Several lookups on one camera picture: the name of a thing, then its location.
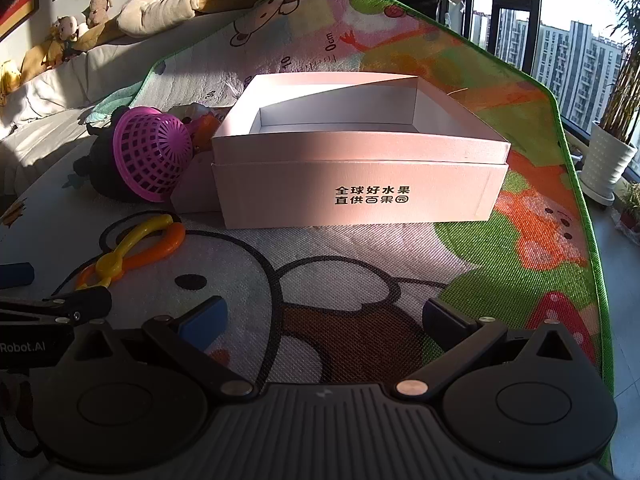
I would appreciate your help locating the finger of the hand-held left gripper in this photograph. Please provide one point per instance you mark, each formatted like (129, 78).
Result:
(75, 305)
(17, 276)

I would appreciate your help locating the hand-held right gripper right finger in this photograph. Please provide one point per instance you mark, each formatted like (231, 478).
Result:
(442, 317)

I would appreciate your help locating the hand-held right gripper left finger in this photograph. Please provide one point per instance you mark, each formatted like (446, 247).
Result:
(202, 322)

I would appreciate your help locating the yellow plastic toy clip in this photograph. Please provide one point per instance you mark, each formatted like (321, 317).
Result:
(120, 252)

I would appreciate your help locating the orange plastic toy clip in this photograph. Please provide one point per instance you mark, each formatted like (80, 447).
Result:
(167, 247)

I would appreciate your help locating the black plush toy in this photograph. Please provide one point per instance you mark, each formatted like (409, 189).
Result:
(100, 165)

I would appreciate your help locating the magenta plastic basket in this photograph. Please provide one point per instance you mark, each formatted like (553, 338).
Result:
(150, 160)

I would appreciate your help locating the pink cardboard box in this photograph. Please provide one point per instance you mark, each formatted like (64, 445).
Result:
(350, 160)

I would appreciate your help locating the orange plastic toy cup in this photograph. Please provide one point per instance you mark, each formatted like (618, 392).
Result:
(207, 129)

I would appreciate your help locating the clear plastic piece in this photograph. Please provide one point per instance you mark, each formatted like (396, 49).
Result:
(192, 110)

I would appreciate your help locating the printed cartoon play mat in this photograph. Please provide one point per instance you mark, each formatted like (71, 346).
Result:
(350, 270)

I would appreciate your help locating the yellow plush toy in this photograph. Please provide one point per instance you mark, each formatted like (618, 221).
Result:
(9, 82)

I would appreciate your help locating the light grey sofa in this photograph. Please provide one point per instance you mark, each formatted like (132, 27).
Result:
(75, 75)

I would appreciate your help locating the small potted plant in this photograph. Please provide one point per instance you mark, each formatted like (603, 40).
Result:
(630, 207)

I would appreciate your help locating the tan long plush toy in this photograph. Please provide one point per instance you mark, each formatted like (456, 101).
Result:
(45, 55)

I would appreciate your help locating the white plant pot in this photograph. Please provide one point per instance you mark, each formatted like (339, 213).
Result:
(607, 160)

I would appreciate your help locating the plush toy with teal scarf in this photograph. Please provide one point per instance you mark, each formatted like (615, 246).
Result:
(66, 29)

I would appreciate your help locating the beige plush toy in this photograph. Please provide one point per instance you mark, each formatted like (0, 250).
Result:
(100, 10)

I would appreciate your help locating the green palm plant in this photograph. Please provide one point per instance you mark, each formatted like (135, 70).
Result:
(625, 95)

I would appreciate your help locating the apartment buildings outside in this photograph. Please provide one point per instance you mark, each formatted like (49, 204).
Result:
(575, 60)

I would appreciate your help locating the cream pillow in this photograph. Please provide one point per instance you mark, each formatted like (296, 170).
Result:
(155, 10)

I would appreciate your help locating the mustard cushion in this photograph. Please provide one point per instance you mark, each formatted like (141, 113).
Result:
(230, 0)

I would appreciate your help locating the black window frame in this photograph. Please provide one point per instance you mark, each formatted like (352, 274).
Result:
(510, 35)

